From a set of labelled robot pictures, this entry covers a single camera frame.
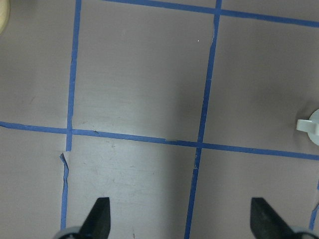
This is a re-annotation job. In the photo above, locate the white mug with grey inside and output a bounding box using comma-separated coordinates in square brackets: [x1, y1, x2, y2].
[296, 110, 319, 145]

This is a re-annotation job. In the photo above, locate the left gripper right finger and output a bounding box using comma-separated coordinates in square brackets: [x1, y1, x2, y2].
[250, 197, 294, 239]

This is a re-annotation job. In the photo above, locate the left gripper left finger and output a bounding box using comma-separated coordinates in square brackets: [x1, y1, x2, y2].
[79, 197, 111, 239]

